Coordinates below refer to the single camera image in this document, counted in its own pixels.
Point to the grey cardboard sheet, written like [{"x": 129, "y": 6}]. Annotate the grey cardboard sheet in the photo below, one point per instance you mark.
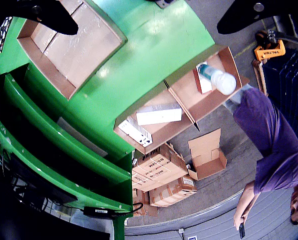
[{"x": 81, "y": 136}]

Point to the black phone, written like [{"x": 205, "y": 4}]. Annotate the black phone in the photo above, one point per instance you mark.
[{"x": 242, "y": 231}]

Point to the black power adapter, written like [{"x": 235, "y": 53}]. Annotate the black power adapter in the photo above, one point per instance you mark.
[{"x": 98, "y": 211}]

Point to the wooden pallet frame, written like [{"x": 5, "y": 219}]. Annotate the wooden pallet frame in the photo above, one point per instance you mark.
[{"x": 259, "y": 75}]

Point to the divided cardboard box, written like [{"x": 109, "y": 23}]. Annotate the divided cardboard box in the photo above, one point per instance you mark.
[{"x": 163, "y": 135}]

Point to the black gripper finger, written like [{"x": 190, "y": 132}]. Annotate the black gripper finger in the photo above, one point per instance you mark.
[
  {"x": 46, "y": 12},
  {"x": 246, "y": 13}
]

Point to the person left forearm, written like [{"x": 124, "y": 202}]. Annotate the person left forearm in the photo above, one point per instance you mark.
[{"x": 248, "y": 197}]

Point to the stacked brown cardboard boxes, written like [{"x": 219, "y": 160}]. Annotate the stacked brown cardboard boxes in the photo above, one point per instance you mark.
[{"x": 156, "y": 170}]

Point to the orange pallet jack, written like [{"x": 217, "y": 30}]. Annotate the orange pallet jack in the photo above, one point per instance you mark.
[{"x": 269, "y": 51}]

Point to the taped brown carton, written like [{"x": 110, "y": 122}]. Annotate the taped brown carton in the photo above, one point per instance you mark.
[{"x": 171, "y": 192}]

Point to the white bottle teal label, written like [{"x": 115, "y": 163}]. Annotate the white bottle teal label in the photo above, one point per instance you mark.
[{"x": 221, "y": 80}]

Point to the long white carton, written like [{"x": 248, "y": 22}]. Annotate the long white carton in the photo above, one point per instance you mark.
[{"x": 158, "y": 115}]

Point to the person left hand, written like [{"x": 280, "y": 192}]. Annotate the person left hand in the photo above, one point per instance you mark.
[{"x": 239, "y": 218}]

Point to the green metal shelf unit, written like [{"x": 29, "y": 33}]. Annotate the green metal shelf unit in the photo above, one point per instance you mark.
[{"x": 125, "y": 192}]

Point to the white carton red stripe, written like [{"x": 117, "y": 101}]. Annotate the white carton red stripe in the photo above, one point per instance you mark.
[{"x": 203, "y": 86}]

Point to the white carton black print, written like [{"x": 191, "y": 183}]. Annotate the white carton black print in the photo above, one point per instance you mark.
[{"x": 136, "y": 132}]

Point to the person in purple shirt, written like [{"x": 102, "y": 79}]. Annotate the person in purple shirt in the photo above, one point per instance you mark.
[{"x": 271, "y": 130}]

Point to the dark blue stacked panels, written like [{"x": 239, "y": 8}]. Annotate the dark blue stacked panels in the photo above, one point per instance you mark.
[{"x": 288, "y": 87}]

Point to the shallow cardboard tray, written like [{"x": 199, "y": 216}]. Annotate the shallow cardboard tray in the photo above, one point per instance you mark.
[{"x": 76, "y": 50}]

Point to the open empty cardboard box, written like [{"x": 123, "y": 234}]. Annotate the open empty cardboard box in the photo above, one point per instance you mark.
[{"x": 208, "y": 165}]

